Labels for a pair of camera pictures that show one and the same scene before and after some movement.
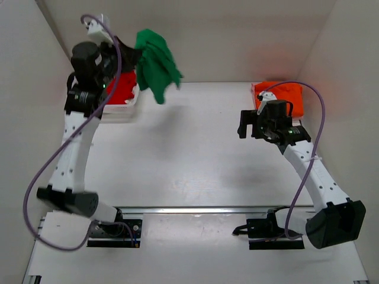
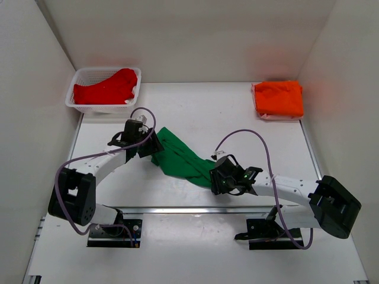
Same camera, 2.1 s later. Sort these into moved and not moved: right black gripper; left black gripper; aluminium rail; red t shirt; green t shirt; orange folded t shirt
Moved: left black gripper; right black gripper; green t shirt
Not moved: red t shirt; aluminium rail; orange folded t shirt
